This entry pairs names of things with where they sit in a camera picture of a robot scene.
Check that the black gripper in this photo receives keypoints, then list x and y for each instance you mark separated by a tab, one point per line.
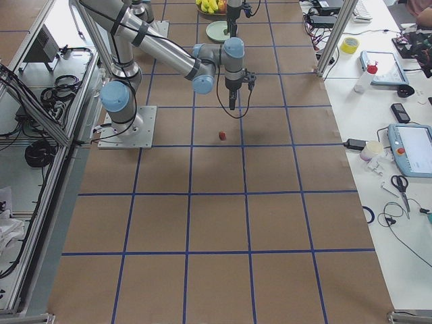
233	14
231	84

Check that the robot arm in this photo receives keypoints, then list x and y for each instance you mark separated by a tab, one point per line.
241	6
202	67

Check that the light green plate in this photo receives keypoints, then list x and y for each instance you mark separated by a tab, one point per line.
215	31

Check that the red yellow apple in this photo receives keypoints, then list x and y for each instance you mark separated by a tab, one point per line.
222	6

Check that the yellow banana top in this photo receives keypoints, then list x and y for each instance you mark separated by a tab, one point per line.
207	5

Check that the brown wicker basket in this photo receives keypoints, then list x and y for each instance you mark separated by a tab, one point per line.
210	14

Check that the black power adapter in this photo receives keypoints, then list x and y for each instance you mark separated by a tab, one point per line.
322	21

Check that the yellow tape roll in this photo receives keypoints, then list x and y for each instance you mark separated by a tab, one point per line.
349	45

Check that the small black adapter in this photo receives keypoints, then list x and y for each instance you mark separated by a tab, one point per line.
355	144

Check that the white bottle red cap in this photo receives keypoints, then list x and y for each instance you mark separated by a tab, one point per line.
365	80

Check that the white pink cup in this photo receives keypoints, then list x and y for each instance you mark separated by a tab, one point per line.
371	150

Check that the teach pendant far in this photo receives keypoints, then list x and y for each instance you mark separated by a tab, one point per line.
389	69

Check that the teach pendant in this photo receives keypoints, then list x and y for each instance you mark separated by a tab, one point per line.
389	69
411	146

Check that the white plastic parts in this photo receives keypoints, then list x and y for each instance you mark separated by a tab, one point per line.
379	163

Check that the black phone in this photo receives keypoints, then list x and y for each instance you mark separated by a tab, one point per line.
400	113

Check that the black mouse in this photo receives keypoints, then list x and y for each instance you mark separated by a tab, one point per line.
405	91

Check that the blue tape roll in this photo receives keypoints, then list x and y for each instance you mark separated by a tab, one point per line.
371	217

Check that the teach pendant near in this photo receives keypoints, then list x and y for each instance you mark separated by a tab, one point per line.
411	146

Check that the black scissors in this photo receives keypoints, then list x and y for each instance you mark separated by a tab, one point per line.
400	182

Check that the person in patterned clothes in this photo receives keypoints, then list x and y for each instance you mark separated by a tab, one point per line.
420	40

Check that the grey control box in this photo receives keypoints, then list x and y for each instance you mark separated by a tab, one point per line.
44	48

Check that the white crumpled cloth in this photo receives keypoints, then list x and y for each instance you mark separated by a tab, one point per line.
12	229

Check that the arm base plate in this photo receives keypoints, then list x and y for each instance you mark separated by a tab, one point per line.
138	135
162	27

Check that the aluminium frame post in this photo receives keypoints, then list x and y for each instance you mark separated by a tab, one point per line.
338	28

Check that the aluminium frame left rail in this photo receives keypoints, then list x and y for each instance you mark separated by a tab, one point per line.
28	190

